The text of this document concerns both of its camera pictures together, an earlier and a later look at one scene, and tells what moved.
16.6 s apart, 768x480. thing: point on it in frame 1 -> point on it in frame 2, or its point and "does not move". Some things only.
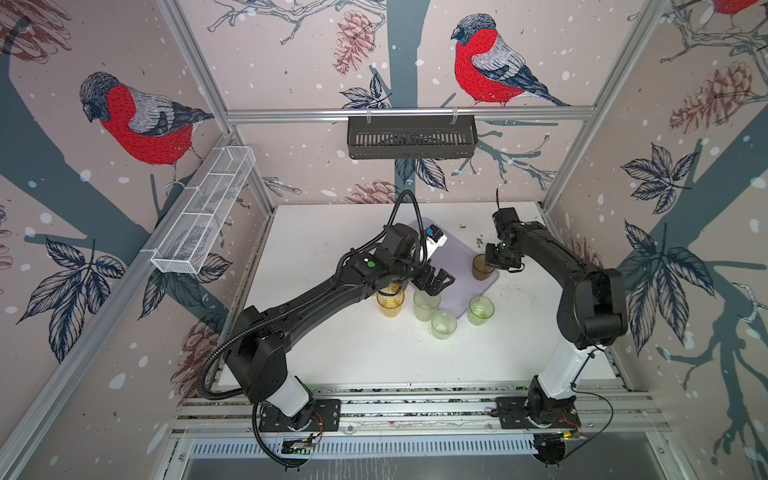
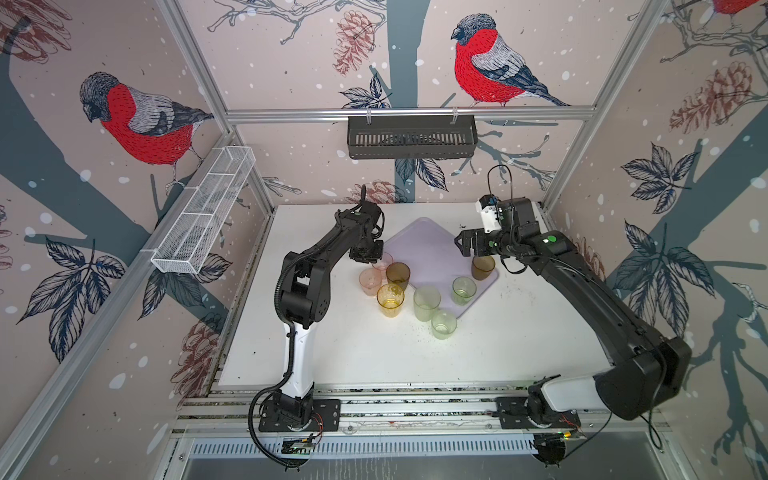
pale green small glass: x=443 y=324 does not move
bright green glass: x=480 y=309 -> x=462 y=290
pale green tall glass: x=425 y=304 does not move
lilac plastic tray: x=457 y=260 does not move
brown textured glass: x=480 y=268 does not move
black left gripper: x=437 y=285 -> x=373 y=258
